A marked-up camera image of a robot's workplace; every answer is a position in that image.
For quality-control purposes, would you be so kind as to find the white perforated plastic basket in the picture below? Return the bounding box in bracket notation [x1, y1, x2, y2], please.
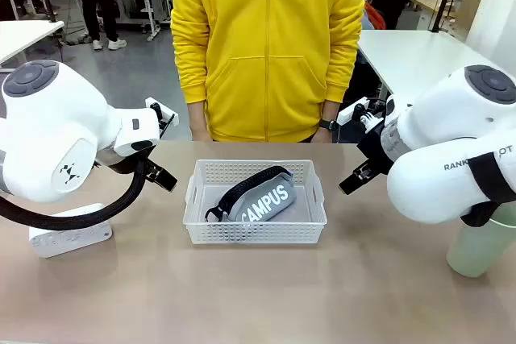
[181, 159, 327, 246]

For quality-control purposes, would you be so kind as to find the person torso yellow hoodie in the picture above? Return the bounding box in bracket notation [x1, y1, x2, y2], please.
[168, 0, 366, 144]

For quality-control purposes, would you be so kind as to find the wooden background table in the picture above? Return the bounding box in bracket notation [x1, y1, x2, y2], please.
[408, 0, 445, 15]

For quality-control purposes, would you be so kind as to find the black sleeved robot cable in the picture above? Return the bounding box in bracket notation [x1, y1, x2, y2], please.
[0, 150, 151, 229]

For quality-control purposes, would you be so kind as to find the pale green cup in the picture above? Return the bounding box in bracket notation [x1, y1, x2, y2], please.
[445, 202, 516, 279]

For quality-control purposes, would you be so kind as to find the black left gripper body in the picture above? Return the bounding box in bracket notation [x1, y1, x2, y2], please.
[96, 143, 162, 178]

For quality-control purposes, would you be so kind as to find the grey campus pencil case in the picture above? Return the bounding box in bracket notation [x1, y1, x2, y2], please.
[204, 165, 299, 225]

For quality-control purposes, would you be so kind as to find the person left forearm yellow sleeve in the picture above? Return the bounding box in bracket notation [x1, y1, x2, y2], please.
[323, 13, 366, 104]

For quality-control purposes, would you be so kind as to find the black strap on arm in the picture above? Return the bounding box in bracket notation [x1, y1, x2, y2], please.
[459, 153, 516, 228]

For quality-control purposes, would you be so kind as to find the white side table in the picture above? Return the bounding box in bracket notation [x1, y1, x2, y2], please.
[356, 29, 499, 99]
[0, 19, 66, 68]

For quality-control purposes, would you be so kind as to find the orange background object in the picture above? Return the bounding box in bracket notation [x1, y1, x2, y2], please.
[364, 0, 385, 31]

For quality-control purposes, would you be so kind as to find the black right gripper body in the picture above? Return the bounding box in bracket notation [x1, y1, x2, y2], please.
[356, 116, 398, 172]

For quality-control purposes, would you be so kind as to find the person left hand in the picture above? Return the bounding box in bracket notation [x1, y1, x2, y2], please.
[310, 129, 335, 144]

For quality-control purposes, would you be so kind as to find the person right forearm yellow sleeve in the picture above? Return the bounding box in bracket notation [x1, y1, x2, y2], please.
[169, 13, 210, 106]

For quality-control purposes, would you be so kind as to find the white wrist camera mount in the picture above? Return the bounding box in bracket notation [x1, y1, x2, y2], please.
[336, 96, 390, 135]
[144, 96, 180, 140]

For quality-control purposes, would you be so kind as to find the person right hand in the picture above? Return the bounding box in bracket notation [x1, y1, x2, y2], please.
[188, 102, 214, 143]

